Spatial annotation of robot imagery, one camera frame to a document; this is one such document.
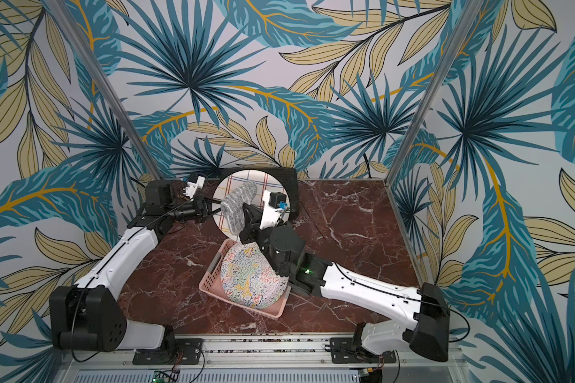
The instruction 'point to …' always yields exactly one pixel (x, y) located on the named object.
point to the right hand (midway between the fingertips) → (243, 205)
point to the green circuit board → (158, 380)
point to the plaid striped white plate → (263, 181)
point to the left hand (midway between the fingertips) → (225, 207)
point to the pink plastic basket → (211, 283)
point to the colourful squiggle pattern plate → (249, 278)
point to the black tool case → (287, 175)
